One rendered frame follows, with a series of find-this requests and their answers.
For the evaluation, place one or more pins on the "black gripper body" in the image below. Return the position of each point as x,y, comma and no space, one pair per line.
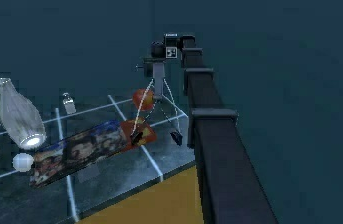
158,63

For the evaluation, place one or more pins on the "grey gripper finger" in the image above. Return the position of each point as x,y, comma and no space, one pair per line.
141,106
174,113

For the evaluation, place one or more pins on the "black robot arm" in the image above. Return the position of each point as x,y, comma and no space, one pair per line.
219,140

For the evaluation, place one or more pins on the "red apple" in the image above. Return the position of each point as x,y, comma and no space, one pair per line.
143,99

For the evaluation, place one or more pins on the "long printed box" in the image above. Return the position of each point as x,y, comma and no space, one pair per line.
89,150

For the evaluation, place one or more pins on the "small glass salt shaker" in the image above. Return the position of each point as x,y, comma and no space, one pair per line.
69,103

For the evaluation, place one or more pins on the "dark tiled counter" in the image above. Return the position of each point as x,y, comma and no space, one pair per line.
79,160

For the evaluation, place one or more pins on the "clear glass bottle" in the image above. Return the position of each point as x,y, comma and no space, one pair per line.
17,113

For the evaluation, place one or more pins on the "white ball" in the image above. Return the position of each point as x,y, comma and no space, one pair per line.
22,162

